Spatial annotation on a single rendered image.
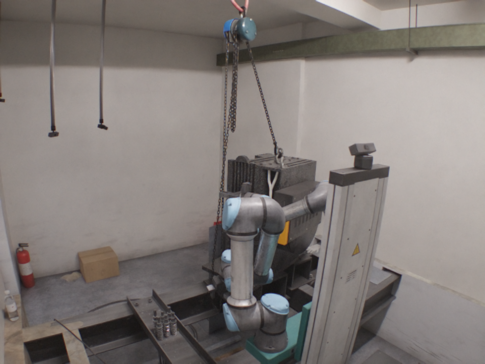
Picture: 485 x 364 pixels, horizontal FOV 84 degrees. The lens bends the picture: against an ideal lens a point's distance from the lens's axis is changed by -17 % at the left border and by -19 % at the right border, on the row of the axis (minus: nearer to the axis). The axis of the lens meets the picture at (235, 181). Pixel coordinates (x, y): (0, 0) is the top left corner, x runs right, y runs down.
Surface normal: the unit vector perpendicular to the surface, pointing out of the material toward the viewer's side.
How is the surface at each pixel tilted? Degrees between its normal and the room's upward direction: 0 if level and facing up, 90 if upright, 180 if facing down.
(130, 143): 90
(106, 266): 90
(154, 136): 90
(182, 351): 0
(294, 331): 0
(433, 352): 90
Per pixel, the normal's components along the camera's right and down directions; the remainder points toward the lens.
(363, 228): 0.59, 0.21
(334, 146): -0.81, 0.11
